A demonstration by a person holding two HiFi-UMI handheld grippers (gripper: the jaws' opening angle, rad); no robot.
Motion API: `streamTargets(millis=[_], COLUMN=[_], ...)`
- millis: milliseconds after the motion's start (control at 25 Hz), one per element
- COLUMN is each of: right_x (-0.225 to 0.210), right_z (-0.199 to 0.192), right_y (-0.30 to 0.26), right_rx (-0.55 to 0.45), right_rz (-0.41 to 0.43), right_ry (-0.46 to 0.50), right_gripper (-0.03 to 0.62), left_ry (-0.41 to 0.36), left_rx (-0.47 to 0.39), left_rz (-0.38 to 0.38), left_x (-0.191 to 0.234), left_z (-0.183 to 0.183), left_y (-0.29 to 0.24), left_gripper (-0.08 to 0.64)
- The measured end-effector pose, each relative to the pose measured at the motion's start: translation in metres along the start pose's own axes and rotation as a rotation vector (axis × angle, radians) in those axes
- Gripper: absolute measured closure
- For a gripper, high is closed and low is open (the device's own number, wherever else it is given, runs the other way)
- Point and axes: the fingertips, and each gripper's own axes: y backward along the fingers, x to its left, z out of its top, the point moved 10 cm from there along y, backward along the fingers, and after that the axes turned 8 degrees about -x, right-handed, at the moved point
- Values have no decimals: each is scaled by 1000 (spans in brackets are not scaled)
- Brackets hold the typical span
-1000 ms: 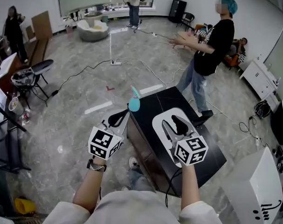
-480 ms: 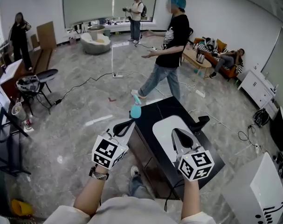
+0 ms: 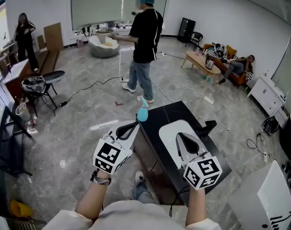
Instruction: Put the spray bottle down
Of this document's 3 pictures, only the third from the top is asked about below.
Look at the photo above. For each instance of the light blue spray bottle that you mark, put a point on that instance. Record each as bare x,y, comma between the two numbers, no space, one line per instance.
143,114

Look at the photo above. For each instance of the person's jeans leg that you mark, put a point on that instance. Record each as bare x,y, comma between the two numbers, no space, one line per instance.
144,193

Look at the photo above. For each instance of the white rounded basin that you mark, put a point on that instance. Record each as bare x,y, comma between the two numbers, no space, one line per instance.
169,133

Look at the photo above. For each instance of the grey window blinds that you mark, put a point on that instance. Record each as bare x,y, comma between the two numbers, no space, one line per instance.
97,3

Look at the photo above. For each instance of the grey side window blind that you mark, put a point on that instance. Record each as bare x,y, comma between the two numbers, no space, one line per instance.
285,66

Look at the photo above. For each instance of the yellow container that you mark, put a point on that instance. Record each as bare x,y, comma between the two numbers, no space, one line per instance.
20,208

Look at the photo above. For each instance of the silver wristwatch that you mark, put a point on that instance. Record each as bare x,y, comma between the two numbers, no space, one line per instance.
101,179

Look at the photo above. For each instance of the red drink can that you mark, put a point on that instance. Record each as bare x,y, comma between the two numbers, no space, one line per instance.
32,123

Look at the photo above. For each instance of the white cabinet with black print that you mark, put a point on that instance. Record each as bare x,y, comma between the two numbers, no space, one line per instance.
258,205

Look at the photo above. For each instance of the steel kettle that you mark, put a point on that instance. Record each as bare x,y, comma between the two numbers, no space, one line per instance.
209,63

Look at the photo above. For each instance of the black chair with clutter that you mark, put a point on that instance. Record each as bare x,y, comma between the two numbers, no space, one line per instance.
36,90

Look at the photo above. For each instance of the white sideboard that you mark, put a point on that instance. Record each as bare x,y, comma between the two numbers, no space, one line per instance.
265,97

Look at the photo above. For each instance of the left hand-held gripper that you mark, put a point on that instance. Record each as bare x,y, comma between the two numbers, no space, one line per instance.
110,156

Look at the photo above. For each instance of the black oval board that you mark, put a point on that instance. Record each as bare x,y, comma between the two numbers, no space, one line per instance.
54,77

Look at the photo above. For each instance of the black table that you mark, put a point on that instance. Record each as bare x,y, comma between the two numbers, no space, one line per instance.
164,114

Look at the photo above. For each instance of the person's left forearm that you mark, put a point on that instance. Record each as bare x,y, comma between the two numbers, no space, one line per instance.
91,200

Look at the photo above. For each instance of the wooden coffee table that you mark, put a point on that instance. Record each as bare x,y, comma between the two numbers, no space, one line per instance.
195,60

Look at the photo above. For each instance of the person's right forearm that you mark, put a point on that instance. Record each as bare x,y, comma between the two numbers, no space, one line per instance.
195,207

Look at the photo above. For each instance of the leaning wooden board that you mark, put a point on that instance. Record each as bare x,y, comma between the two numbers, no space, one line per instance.
53,36

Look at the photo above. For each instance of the person's white shirt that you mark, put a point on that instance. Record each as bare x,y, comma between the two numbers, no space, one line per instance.
131,218

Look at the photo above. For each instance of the black clamp mount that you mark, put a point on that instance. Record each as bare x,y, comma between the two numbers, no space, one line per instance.
209,127

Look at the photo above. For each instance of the round pedestal table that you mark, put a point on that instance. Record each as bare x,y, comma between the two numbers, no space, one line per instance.
104,33

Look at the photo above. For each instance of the orange sofa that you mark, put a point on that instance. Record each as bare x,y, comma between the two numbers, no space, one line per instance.
241,78

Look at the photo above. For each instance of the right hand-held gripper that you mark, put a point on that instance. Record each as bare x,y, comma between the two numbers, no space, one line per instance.
202,172

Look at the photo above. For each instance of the white waste bucket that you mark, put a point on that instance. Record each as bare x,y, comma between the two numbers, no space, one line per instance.
23,114

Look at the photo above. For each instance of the white beanbag seat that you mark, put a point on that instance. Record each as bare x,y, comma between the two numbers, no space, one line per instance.
103,50

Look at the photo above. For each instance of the wooden white-topped desk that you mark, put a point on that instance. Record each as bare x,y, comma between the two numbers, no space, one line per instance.
18,67

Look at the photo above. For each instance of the black wicker chair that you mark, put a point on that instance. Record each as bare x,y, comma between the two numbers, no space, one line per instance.
196,38

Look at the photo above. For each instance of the person's white sneaker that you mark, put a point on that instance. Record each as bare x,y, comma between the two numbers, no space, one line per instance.
139,176

